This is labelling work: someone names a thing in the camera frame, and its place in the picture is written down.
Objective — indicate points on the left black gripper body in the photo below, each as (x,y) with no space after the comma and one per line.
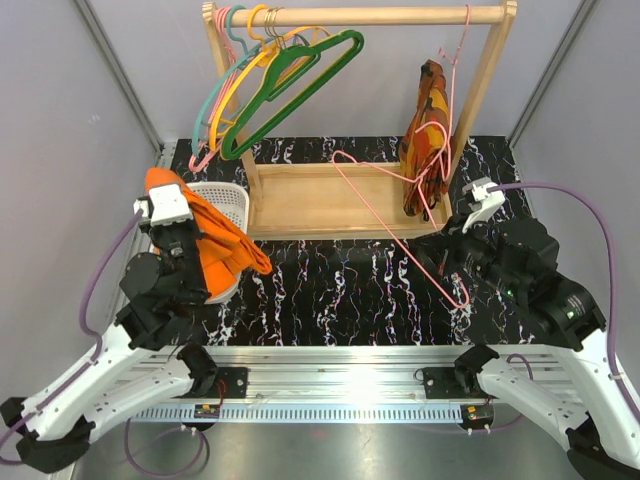
(178,243)

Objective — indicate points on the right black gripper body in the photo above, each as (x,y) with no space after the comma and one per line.
(473,251)

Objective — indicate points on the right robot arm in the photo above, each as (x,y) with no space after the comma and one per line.
(599,433)

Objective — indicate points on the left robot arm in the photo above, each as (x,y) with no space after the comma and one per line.
(57,426)

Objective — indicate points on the camouflage orange trousers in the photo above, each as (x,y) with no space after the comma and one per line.
(423,147)

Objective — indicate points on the teal plastic hanger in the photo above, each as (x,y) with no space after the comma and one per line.
(231,56)

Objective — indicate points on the white perforated plastic basket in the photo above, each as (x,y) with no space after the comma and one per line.
(200,230)

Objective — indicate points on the wooden clothes rack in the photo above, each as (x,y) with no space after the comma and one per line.
(288,27)

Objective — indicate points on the wooden tray base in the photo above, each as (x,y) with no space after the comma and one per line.
(344,201)

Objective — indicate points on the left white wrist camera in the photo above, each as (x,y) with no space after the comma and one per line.
(163,206)

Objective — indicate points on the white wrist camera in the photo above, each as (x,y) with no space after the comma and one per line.
(163,206)
(482,204)

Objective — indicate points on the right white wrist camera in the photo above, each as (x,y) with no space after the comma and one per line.
(482,204)

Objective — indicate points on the aluminium mounting rail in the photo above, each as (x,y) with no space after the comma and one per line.
(325,385)

